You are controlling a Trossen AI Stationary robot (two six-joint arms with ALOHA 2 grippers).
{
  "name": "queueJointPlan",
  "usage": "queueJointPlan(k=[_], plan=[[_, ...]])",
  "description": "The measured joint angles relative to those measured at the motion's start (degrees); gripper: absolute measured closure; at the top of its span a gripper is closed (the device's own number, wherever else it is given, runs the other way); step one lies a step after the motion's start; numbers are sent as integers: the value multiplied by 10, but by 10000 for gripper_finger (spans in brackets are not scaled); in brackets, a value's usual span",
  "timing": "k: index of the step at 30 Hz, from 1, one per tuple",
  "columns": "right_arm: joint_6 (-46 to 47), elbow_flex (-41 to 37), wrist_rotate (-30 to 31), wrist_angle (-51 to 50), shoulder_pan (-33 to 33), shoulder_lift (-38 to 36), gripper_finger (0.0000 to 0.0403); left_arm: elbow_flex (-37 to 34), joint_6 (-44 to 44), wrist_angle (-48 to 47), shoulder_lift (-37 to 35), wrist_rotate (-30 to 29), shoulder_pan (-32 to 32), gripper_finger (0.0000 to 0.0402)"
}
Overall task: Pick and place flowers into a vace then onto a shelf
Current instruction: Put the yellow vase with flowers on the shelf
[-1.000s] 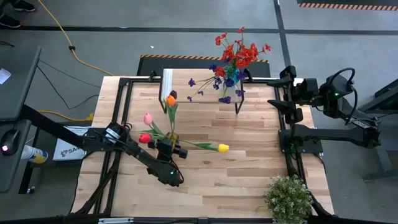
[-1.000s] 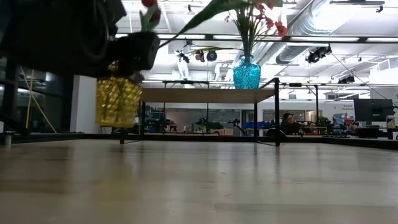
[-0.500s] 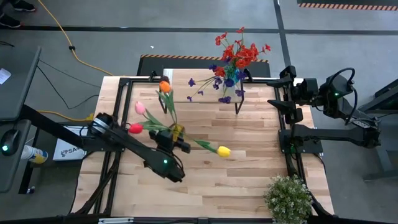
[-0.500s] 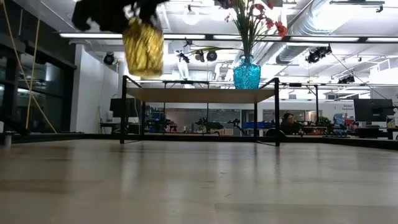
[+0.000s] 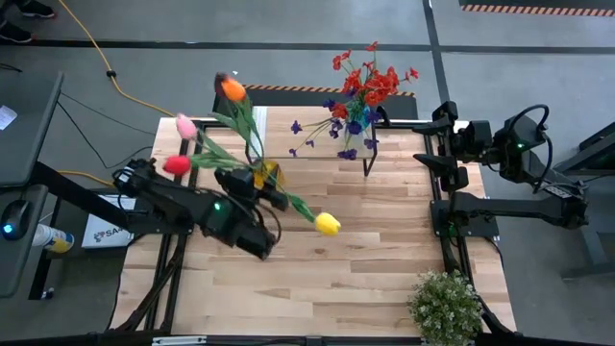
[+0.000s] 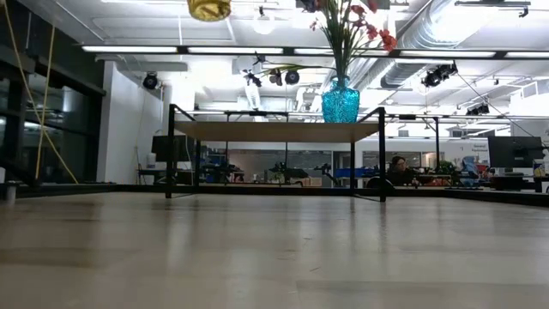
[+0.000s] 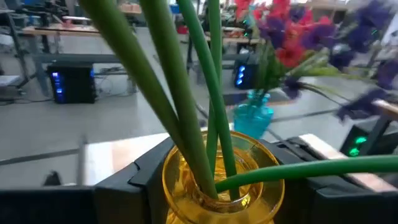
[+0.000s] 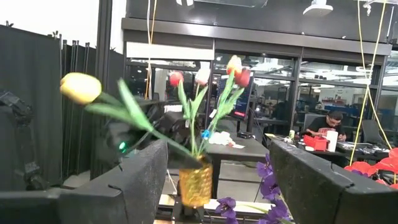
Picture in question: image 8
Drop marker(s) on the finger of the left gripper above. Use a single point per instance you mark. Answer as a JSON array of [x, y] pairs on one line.
[[186, 161]]

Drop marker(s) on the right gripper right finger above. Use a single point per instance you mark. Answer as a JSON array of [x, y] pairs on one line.
[[326, 193]]

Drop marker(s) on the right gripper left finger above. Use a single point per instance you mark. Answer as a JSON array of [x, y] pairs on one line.
[[124, 193]]

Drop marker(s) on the yellow glass vase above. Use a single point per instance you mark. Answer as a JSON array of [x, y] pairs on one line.
[[196, 183]]

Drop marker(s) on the red artificial tulip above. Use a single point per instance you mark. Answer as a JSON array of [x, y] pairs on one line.
[[176, 78]]

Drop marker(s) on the red artificial flower bunch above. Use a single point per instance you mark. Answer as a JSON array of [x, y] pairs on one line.
[[373, 168]]

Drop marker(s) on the purple artificial flower bunch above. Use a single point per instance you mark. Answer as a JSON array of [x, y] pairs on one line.
[[270, 186]]

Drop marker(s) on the pink artificial tulip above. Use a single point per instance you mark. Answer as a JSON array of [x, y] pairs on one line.
[[202, 76]]

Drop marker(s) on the yellow artificial tulip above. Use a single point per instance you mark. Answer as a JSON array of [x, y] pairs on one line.
[[81, 87]]

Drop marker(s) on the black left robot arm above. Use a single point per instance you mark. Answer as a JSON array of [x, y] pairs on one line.
[[124, 140]]

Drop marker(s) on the black desk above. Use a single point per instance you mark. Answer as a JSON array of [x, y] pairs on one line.
[[239, 149], [326, 154]]

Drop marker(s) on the white cloth pile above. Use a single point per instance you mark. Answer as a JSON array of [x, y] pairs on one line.
[[221, 138]]

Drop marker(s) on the red box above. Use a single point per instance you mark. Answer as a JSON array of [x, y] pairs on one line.
[[315, 142]]

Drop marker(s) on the white carton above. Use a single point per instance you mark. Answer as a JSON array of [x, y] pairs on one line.
[[332, 140]]

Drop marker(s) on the person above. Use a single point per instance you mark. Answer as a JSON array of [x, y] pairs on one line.
[[326, 124]]

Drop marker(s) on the lit computer monitor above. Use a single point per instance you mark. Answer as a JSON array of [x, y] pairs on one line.
[[241, 99]]

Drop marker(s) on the grey office chair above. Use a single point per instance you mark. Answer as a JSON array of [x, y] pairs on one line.
[[371, 132]]

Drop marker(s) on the black folding panel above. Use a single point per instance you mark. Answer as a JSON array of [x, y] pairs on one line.
[[40, 109]]

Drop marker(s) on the white ceiling fixture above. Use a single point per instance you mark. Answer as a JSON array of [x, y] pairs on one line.
[[317, 8]]

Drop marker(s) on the black vertical frame post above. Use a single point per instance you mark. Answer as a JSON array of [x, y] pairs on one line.
[[102, 77]]

